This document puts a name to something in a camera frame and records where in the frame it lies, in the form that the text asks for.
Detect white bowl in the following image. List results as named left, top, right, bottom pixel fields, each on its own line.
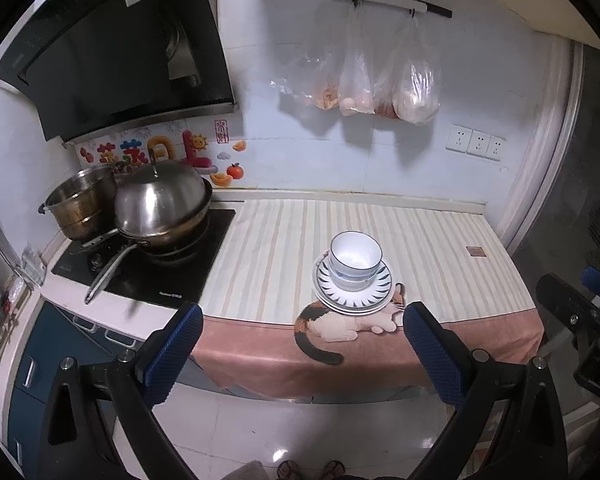
left=328, top=259, right=387, bottom=292
left=328, top=231, right=384, bottom=275

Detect dark glass sliding door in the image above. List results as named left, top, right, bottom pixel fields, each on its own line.
left=510, top=42, right=600, bottom=281

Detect blue kitchen cabinet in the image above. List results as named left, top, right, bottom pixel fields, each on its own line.
left=7, top=302, right=136, bottom=467

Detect steel stock pot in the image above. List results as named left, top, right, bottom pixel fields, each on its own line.
left=38, top=164, right=119, bottom=242

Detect white wall hook rail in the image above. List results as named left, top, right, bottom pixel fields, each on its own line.
left=331, top=0, right=454, bottom=19

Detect black cooktop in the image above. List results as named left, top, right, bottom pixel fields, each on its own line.
left=51, top=207, right=237, bottom=312

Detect steel wok with lid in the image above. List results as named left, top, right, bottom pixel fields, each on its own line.
left=84, top=159, right=215, bottom=306

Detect colourful character wall stickers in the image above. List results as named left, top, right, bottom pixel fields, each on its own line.
left=78, top=130, right=217, bottom=172

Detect black range hood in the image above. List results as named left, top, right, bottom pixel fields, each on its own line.
left=0, top=0, right=239, bottom=144

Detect striped cloth with cat print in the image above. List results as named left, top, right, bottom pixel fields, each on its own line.
left=192, top=199, right=546, bottom=402

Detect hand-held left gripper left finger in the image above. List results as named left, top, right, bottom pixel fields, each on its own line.
left=37, top=301, right=204, bottom=480

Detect clear plastic bag with food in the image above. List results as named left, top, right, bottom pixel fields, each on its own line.
left=271, top=5, right=353, bottom=111
left=339, top=4, right=382, bottom=117
left=375, top=12, right=441, bottom=126

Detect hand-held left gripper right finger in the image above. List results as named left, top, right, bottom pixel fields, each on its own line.
left=402, top=301, right=569, bottom=480

